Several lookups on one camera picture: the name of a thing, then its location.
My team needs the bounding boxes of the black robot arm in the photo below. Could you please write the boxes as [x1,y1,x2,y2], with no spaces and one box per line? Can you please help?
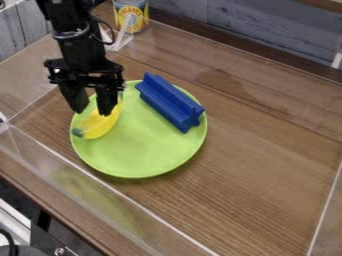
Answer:
[36,0,124,116]

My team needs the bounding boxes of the yellow toy banana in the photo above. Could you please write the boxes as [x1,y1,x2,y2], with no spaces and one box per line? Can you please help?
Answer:
[70,95,122,140]

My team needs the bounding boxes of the blue plastic block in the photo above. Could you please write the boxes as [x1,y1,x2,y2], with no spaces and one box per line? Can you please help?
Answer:
[134,72,204,133]

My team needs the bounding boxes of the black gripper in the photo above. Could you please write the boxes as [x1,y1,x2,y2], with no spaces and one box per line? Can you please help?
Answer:
[44,31,124,116]

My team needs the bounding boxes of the green round plate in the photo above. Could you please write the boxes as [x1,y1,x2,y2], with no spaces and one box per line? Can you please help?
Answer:
[69,80,208,179]

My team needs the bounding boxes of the black cable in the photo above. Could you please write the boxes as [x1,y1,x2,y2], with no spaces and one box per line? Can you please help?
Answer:
[0,227,18,256]

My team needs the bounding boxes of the yellow labelled can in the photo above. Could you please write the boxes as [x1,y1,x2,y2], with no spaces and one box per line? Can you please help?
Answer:
[112,0,149,34]

